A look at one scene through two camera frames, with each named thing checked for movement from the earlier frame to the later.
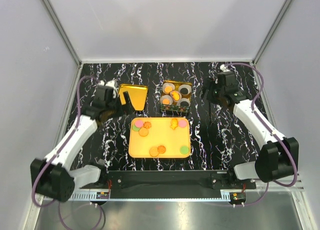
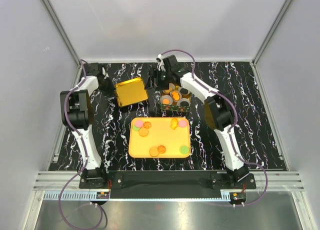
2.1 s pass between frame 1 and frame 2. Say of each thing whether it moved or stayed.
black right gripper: moved
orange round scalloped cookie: stayed
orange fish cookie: stayed
